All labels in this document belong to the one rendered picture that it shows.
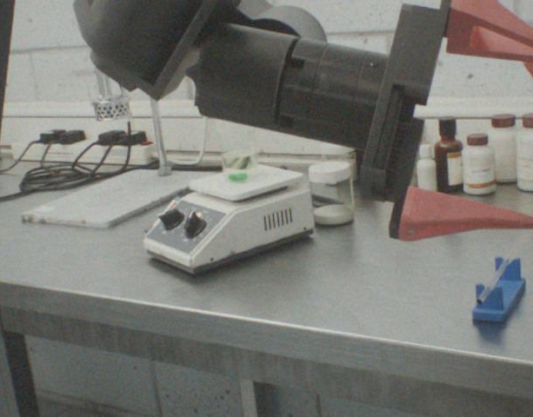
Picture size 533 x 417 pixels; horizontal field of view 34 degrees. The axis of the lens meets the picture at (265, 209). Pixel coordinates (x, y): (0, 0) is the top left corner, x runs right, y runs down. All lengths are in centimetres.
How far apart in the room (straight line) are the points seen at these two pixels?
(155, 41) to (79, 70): 147
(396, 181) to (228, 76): 11
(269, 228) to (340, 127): 67
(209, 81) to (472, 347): 44
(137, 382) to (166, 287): 112
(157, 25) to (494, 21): 19
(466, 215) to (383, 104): 7
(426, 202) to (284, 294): 56
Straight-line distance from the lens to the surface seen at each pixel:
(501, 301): 90
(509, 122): 138
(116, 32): 52
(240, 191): 113
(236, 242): 112
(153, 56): 52
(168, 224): 117
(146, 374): 215
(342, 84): 49
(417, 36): 49
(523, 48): 54
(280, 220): 116
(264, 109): 50
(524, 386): 84
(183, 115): 176
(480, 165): 132
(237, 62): 50
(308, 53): 50
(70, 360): 233
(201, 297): 103
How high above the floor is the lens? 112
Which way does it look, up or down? 16 degrees down
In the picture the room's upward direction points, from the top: 7 degrees counter-clockwise
